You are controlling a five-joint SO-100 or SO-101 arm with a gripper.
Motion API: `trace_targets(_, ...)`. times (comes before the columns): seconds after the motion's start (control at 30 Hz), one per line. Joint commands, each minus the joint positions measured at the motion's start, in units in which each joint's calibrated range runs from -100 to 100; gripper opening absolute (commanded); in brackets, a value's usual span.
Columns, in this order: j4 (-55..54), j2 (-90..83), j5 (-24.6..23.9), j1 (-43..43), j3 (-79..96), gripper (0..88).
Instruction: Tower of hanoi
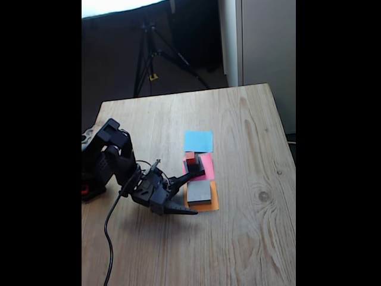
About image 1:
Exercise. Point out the pink paper sheet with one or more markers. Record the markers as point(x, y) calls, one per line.
point(209, 167)

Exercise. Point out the black tripod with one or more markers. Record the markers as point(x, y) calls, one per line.
point(148, 47)

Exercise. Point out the red and black table clamp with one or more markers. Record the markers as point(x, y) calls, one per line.
point(90, 192)

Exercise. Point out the red cube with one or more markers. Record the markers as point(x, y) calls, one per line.
point(190, 158)

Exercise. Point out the large grey foam block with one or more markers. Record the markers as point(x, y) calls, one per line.
point(199, 192)

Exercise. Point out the white cabinet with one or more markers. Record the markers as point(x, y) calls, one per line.
point(268, 44)

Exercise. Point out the small black foam block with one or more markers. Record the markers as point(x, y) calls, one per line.
point(195, 167)

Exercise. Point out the orange paper sheet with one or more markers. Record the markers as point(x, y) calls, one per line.
point(215, 199)

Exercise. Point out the medium dark foam block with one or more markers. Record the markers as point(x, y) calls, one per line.
point(202, 170)

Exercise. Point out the blue paper sheet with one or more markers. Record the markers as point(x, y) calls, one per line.
point(199, 142)

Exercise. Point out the yellow tape marker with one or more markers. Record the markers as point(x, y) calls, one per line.
point(153, 77)

